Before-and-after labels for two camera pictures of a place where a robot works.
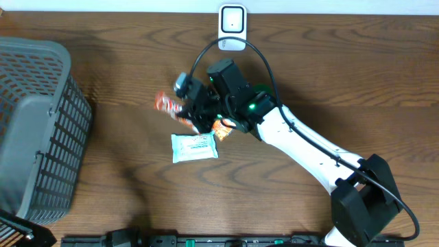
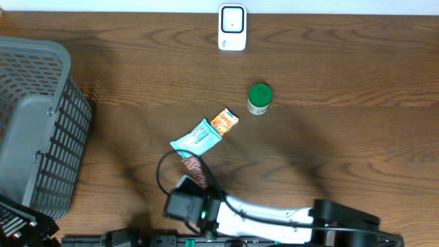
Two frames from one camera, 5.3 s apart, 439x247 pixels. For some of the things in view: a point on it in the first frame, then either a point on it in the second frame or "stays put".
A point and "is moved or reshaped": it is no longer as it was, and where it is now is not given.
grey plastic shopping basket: [46, 121] stays put
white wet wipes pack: [191, 147] is moved or reshaped
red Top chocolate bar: [162, 101] to [193, 168]
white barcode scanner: [232, 22] stays put
